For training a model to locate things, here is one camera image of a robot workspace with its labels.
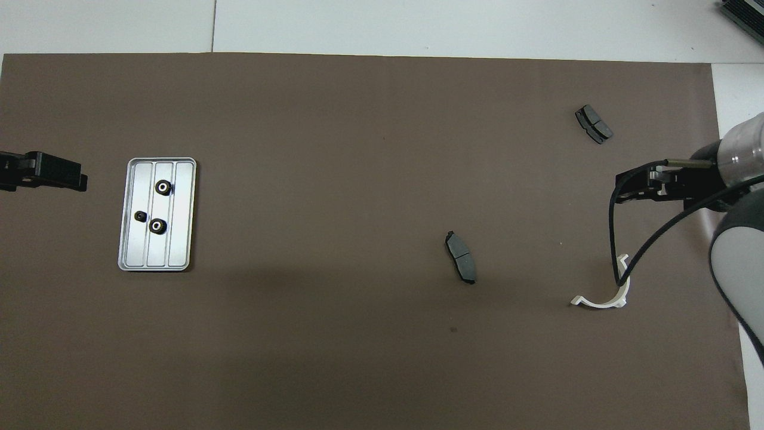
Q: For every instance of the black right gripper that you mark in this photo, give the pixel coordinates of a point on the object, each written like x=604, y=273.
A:
x=698, y=179

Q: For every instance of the silver metal tray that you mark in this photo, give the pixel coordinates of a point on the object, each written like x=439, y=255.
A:
x=182, y=239

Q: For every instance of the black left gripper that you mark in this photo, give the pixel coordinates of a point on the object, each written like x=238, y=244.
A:
x=18, y=170

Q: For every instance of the white curved plastic bracket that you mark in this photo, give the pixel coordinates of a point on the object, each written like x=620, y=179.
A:
x=606, y=303

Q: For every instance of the brown table mat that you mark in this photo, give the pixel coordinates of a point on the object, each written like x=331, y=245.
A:
x=358, y=149

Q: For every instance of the grey brake pad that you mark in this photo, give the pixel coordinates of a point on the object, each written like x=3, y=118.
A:
x=594, y=124
x=461, y=257

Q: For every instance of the small black bearing gear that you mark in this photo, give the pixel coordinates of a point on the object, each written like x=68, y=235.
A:
x=141, y=216

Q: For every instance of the dark ribbed device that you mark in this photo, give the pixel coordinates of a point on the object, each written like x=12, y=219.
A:
x=743, y=17

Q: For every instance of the large black bearing gear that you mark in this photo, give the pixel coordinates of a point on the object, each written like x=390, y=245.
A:
x=151, y=226
x=158, y=187

